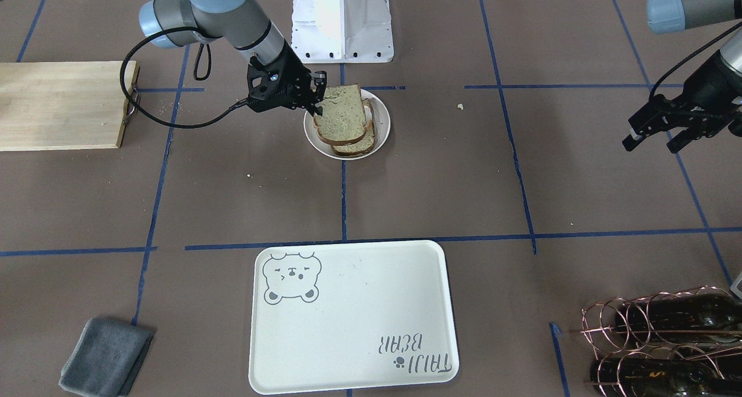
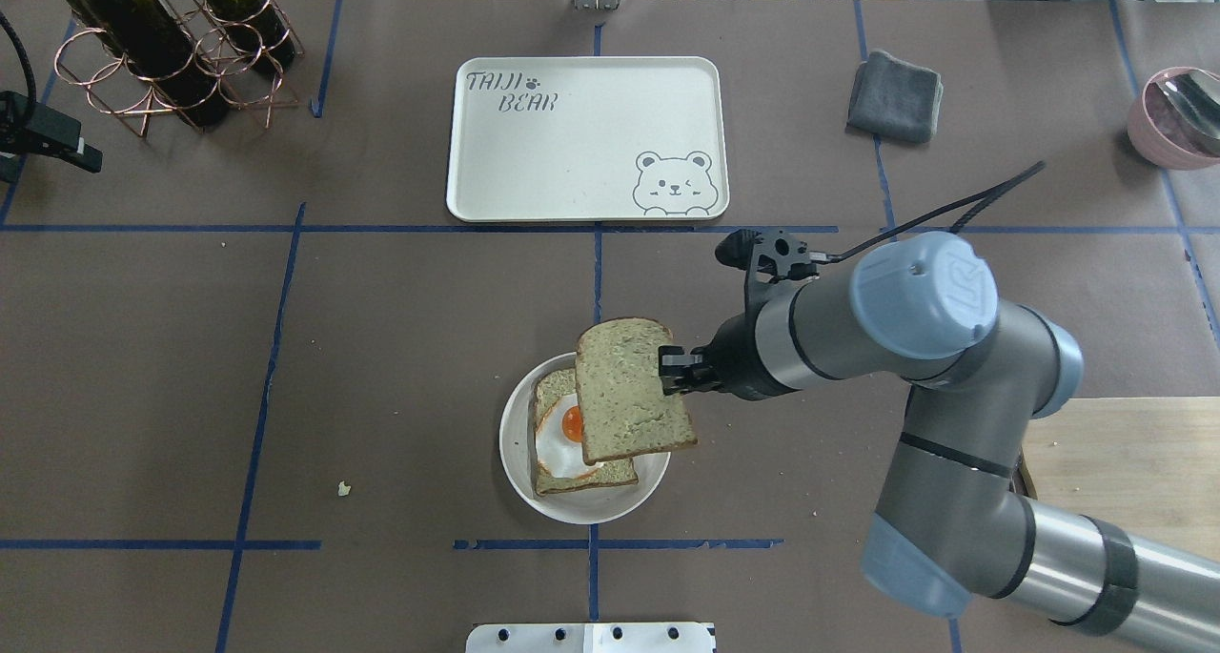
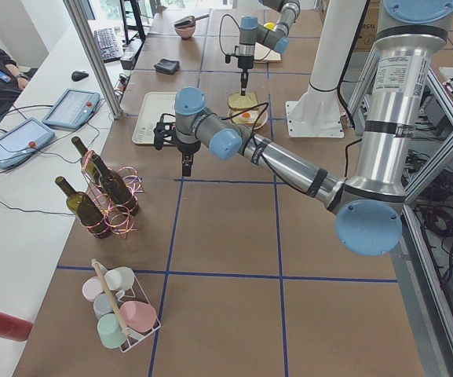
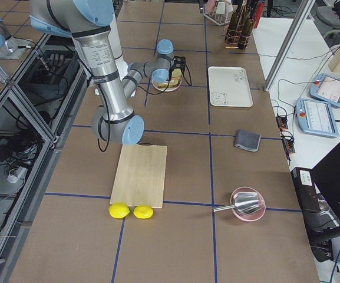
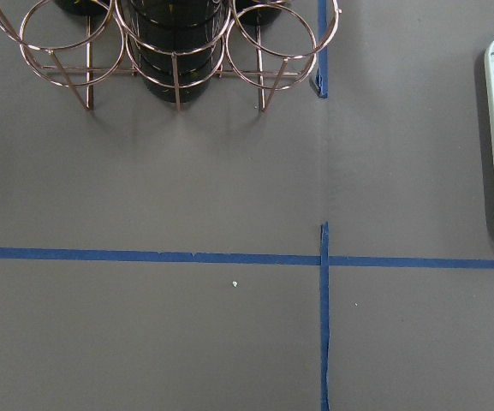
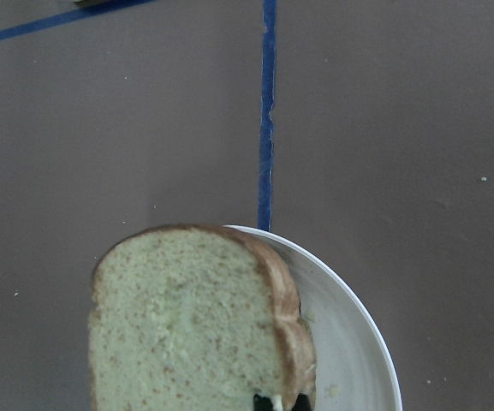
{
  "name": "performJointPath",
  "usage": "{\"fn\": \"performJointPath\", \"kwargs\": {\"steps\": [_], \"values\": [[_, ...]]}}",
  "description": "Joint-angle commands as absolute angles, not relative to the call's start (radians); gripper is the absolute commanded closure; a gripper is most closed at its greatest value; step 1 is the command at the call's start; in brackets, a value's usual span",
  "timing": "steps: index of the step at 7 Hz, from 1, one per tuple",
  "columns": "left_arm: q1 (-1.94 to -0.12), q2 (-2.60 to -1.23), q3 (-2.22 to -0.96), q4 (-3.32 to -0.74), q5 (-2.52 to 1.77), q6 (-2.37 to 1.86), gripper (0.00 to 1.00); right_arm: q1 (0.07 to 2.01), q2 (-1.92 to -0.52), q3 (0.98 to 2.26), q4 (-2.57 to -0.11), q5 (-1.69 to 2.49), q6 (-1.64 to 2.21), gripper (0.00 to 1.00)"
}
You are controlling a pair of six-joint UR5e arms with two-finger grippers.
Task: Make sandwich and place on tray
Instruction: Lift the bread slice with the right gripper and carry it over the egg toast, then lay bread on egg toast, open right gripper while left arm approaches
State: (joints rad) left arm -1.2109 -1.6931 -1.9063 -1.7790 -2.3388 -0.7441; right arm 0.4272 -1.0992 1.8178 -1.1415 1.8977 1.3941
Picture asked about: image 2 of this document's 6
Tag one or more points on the dark green wine bottle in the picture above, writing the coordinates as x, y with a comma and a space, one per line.
155, 47

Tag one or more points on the wooden cutting board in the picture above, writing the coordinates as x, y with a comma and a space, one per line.
1150, 465

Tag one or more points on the cream bear tray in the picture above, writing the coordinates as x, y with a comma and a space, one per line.
584, 138

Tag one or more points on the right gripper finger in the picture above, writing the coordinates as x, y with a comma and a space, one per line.
674, 362

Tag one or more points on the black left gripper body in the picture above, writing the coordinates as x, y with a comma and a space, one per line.
25, 131

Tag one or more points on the pink bowl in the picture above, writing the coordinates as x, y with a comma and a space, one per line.
1155, 134

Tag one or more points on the bread slice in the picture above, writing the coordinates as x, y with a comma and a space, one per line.
549, 388
619, 391

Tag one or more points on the grey folded cloth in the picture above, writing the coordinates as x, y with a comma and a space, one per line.
895, 99

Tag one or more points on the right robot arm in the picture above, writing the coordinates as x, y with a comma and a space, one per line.
946, 527

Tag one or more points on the metal scoop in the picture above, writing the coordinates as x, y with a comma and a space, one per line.
1192, 96

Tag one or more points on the fried egg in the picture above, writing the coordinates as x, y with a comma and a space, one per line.
556, 453

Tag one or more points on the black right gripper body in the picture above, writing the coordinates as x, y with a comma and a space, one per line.
739, 357

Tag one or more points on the white round plate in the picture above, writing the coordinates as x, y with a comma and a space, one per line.
597, 505

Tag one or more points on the copper wire bottle rack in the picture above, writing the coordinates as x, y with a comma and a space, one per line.
84, 62

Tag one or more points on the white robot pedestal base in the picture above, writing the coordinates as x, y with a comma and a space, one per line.
593, 637

